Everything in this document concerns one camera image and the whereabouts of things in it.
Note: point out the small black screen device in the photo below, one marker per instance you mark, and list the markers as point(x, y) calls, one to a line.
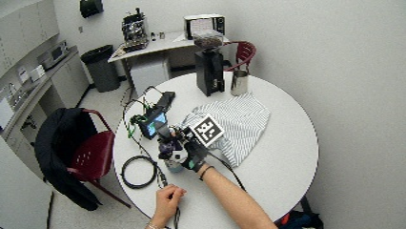
point(153, 124)

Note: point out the black wristband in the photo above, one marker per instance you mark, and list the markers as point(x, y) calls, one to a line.
point(205, 171)

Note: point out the white marker cube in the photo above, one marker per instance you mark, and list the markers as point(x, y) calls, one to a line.
point(207, 129)

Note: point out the black rectangular box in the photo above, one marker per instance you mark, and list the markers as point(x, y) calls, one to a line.
point(165, 99)

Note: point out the dark red chair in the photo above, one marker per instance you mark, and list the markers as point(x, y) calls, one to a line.
point(246, 52)
point(91, 156)

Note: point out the grey striped cloth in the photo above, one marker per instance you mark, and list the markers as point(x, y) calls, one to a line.
point(242, 124)

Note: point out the white small cabinet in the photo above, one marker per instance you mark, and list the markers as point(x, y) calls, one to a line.
point(148, 76)

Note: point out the black jacket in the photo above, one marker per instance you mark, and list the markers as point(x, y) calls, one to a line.
point(59, 149)

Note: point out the black coffee grinder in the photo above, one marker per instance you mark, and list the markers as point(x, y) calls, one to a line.
point(209, 70)

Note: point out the steel milk pitcher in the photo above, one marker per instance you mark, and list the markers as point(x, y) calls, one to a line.
point(240, 83)

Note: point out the black trash bin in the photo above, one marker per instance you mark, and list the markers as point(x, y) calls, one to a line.
point(101, 70)

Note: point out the dark bag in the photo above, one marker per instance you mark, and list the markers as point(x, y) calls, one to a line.
point(302, 221)

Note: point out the grey counter cabinet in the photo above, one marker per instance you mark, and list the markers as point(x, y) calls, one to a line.
point(63, 82)

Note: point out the white side table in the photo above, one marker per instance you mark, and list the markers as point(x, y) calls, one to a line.
point(165, 44)

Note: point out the steel espresso machine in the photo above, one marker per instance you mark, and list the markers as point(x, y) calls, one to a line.
point(135, 31)

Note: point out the grey countertop appliance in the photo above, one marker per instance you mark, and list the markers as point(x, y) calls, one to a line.
point(52, 55)

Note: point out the white microwave oven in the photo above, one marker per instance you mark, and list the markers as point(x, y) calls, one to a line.
point(203, 23)

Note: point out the black wall dispenser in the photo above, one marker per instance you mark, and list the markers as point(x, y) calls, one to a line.
point(91, 8)

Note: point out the grey wall cabinets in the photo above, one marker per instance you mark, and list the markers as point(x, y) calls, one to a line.
point(22, 28)

